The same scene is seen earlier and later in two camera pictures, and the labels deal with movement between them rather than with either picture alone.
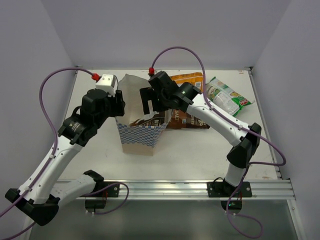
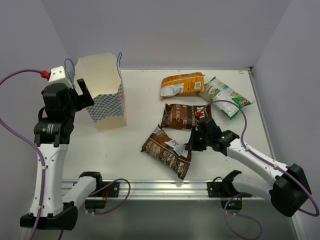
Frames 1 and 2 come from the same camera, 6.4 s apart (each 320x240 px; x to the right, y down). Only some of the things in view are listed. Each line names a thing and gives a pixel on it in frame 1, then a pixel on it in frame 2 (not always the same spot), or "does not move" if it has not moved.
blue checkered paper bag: (137, 139) -> (101, 74)
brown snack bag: (156, 120) -> (175, 157)
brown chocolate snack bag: (182, 119) does not move
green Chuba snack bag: (224, 98) does not move
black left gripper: (119, 103) -> (83, 99)
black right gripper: (148, 93) -> (191, 145)
